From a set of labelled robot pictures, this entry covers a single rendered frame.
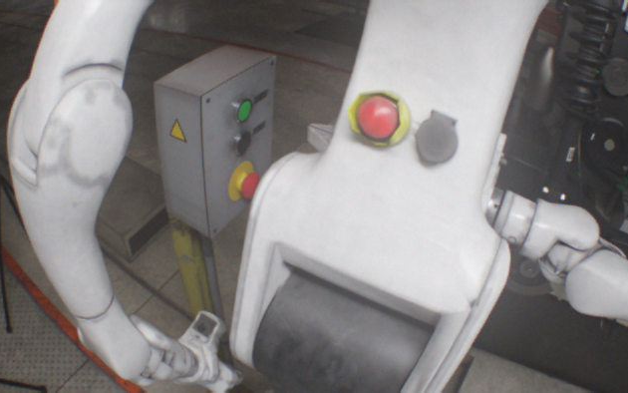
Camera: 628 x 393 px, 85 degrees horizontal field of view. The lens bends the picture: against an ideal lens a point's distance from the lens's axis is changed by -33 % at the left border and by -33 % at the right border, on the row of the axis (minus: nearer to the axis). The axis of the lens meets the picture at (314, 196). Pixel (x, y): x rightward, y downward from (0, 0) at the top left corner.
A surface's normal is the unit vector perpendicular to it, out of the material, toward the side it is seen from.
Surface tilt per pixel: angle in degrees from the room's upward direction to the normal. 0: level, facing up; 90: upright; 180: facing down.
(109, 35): 91
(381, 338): 23
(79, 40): 75
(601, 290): 87
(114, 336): 80
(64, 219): 98
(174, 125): 90
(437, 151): 64
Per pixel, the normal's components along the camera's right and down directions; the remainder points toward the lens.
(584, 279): -0.92, 0.20
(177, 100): -0.51, 0.52
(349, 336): -0.22, -0.36
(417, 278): -0.41, 0.07
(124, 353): 0.86, 0.25
